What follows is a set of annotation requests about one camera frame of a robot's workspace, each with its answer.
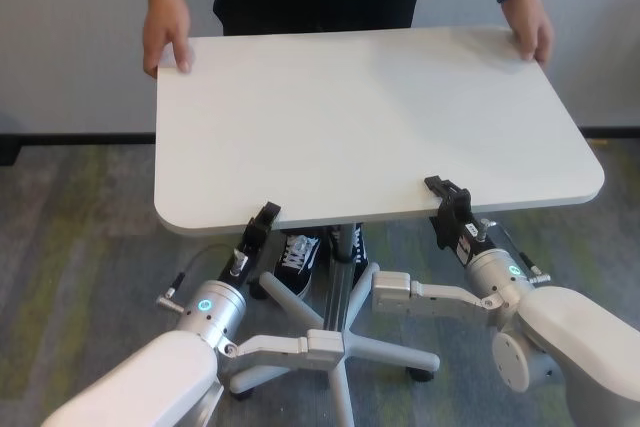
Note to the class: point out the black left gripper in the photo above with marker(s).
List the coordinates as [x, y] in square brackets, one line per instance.
[255, 247]

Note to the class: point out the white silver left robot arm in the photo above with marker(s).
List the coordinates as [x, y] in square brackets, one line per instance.
[150, 377]

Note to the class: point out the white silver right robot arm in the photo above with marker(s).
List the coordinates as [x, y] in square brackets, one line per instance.
[575, 337]

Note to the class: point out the white rolling pedestal table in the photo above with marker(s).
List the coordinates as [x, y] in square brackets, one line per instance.
[375, 122]

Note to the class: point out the black white-laced sneaker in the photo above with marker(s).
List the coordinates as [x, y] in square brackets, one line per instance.
[297, 262]
[359, 247]

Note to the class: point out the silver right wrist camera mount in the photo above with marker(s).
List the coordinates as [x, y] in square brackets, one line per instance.
[392, 292]

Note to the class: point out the person's right hand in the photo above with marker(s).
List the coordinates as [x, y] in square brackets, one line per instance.
[165, 37]

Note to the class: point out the black furniture foot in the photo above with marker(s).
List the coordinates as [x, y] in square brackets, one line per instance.
[9, 152]

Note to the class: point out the person's left hand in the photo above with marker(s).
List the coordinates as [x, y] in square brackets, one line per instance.
[530, 29]

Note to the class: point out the black trousers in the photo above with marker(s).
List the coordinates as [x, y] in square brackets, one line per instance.
[324, 233]

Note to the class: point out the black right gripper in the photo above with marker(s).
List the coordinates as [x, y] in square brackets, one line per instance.
[455, 227]

